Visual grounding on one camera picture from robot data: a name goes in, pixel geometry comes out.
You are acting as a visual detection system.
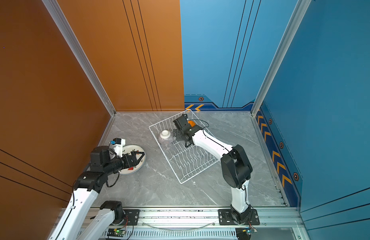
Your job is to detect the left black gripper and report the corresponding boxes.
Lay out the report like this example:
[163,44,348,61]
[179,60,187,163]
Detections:
[104,151,145,177]

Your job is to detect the white plate red pattern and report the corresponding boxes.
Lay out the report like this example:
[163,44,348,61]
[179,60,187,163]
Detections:
[119,145,147,175]

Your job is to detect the white wire dish rack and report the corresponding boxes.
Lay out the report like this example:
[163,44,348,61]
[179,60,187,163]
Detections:
[149,110,219,184]

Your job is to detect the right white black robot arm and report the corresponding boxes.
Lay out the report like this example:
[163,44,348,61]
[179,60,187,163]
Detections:
[174,114,253,225]

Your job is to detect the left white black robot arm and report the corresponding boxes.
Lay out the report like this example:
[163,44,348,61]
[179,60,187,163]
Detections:
[49,142,146,240]

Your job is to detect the orange bowl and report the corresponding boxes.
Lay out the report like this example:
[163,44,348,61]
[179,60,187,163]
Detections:
[188,120,196,127]

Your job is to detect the small white bowl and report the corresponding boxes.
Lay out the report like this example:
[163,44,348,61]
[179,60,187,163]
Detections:
[160,130,171,139]

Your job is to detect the left green circuit board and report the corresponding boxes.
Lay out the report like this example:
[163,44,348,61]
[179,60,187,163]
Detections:
[107,228,127,238]

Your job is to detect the right circuit board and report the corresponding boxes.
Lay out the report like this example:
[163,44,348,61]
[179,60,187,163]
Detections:
[235,228,257,240]

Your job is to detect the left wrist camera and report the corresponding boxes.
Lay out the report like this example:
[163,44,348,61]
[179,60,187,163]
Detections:
[110,138,126,157]

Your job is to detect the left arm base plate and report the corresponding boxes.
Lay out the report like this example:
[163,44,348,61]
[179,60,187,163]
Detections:
[111,209,140,226]

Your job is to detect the aluminium front rail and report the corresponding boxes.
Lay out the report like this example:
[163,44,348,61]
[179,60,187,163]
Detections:
[47,206,311,240]

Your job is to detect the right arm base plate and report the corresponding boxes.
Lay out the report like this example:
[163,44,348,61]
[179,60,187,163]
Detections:
[218,207,260,226]

